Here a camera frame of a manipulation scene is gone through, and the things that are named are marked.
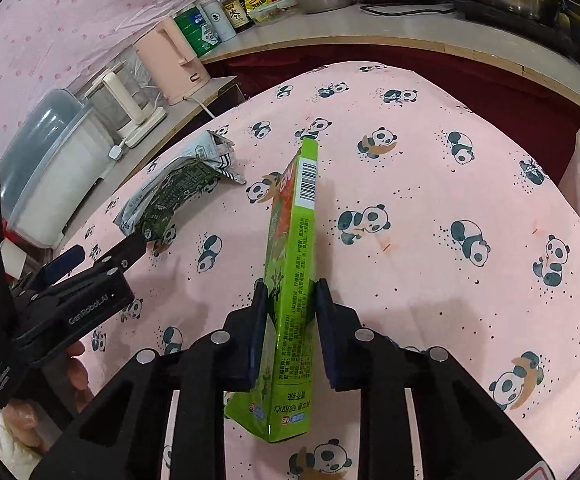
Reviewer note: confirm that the pink electric kettle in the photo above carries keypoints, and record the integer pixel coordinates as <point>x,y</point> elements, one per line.
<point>170,60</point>

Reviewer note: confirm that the white jar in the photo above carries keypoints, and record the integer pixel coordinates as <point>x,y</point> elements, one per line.
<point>218,20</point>

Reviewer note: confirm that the black induction cooktop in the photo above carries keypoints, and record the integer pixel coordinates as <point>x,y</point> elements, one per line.
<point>520,27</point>

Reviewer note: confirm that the green white can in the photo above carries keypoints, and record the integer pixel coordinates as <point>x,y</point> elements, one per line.
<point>195,30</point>

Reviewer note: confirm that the dark sauce bottle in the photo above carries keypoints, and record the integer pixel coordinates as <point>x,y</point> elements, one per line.
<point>235,12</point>

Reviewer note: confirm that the person's left hand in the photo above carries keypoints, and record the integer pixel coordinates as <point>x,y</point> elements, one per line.
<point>77,375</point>

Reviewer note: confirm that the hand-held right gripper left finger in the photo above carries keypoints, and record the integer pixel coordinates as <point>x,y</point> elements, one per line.
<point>257,320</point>

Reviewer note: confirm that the pink panda printed blanket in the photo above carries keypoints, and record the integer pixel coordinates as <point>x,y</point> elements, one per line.
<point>420,160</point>

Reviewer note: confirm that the cream white tabletop appliance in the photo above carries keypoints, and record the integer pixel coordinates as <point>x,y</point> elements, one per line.
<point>120,95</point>

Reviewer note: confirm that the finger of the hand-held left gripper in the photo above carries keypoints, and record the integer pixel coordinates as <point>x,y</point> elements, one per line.
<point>67,260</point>
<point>130,251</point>

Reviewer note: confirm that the white plug adapter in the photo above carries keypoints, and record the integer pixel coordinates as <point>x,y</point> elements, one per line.
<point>115,152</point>

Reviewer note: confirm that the pink dotted cloth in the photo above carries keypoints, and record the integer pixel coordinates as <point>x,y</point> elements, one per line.
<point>45,25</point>

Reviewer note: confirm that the green white carton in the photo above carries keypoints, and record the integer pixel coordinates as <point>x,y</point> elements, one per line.
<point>170,185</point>

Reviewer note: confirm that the green snack box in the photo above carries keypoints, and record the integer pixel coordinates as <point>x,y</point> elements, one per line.
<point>290,280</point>

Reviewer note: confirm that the grey lidded storage container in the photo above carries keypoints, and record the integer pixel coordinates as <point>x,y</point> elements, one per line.
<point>60,175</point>

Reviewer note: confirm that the red cloth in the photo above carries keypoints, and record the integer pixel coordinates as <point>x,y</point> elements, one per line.
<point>545,95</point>

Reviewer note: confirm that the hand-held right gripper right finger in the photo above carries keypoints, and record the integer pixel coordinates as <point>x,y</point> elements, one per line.
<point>322,320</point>

